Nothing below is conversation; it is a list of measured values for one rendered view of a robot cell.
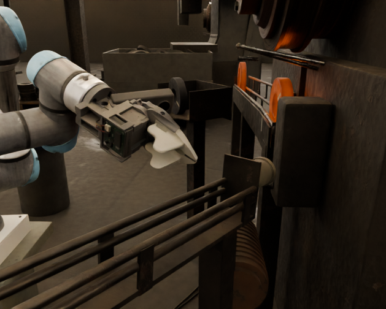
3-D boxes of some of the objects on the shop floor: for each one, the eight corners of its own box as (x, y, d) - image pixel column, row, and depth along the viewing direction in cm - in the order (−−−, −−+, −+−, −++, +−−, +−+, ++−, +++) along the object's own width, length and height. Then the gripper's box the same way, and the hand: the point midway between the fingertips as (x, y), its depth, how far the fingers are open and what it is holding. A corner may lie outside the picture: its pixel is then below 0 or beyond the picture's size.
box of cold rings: (206, 111, 424) (207, 43, 398) (212, 130, 346) (213, 47, 319) (121, 112, 421) (116, 44, 395) (107, 130, 343) (100, 47, 317)
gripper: (75, 133, 62) (167, 200, 55) (73, 91, 56) (176, 159, 49) (110, 115, 67) (198, 173, 60) (112, 74, 61) (210, 133, 54)
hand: (193, 154), depth 57 cm, fingers closed
